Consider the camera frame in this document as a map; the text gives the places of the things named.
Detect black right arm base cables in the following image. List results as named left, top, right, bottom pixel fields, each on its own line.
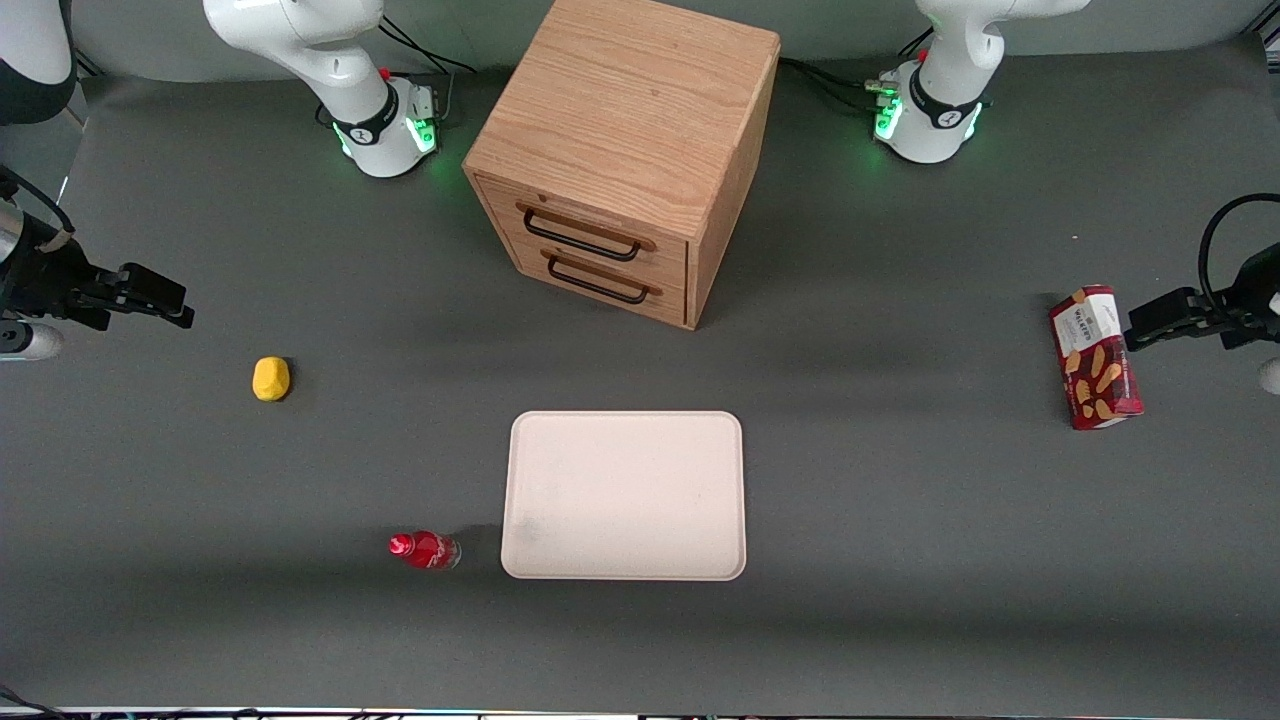
left=378, top=14, right=479, bottom=77

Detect cream rectangular tray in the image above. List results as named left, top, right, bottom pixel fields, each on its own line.
left=500, top=411, right=748, bottom=582

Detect red shortbread cookie box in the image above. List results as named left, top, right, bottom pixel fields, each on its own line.
left=1048, top=284, right=1145, bottom=431

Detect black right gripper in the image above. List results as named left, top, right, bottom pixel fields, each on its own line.
left=0, top=228, right=196, bottom=333

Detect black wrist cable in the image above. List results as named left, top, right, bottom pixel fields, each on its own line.
left=0, top=165, right=77, bottom=253
left=1197, top=193, right=1280, bottom=306

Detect yellow toy lemon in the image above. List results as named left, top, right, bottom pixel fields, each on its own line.
left=252, top=356, right=292, bottom=403

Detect black handle of shorter drawer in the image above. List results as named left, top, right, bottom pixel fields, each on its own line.
left=541, top=250, right=663, bottom=305

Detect wooden two-drawer cabinet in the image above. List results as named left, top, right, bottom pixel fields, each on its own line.
left=462, top=0, right=782, bottom=332

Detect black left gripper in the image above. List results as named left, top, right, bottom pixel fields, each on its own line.
left=1125, top=245, right=1280, bottom=353

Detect black arm base cables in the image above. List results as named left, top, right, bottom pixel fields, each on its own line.
left=378, top=14, right=479, bottom=77
left=779, top=28, right=936, bottom=113

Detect red coke bottle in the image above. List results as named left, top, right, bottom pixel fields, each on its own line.
left=388, top=530, right=462, bottom=572

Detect black left arm base cables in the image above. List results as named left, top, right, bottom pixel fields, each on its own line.
left=779, top=28, right=936, bottom=113

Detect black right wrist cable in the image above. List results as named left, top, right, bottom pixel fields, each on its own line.
left=0, top=165, right=77, bottom=253

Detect black handle of taller drawer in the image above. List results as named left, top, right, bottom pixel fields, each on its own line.
left=516, top=201, right=658, bottom=263

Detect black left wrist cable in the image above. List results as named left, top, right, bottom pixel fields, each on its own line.
left=1197, top=193, right=1280, bottom=306

